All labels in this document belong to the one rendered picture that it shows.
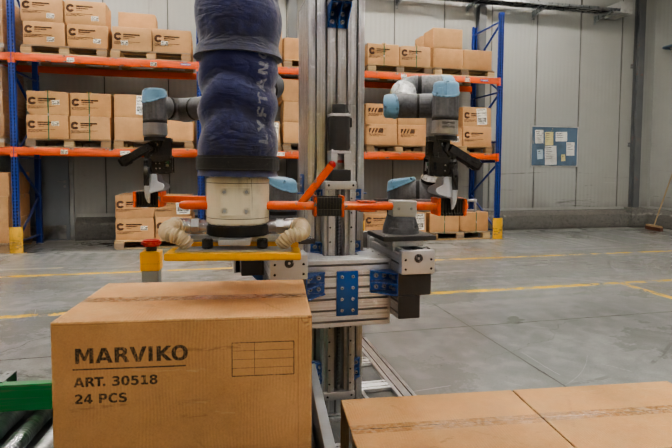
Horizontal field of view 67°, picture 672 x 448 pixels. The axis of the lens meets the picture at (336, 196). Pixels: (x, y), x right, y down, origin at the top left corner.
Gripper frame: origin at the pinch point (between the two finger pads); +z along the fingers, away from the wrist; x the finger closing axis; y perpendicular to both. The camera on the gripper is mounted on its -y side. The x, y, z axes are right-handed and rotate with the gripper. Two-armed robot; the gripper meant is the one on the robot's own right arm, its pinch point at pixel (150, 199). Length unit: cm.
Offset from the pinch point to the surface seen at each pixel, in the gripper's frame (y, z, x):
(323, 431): 52, 60, -38
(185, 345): 18, 32, -47
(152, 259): -4.2, 22.5, 19.1
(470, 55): 402, -224, 732
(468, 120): 399, -105, 732
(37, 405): -33, 63, -6
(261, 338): 36, 32, -47
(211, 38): 24, -42, -36
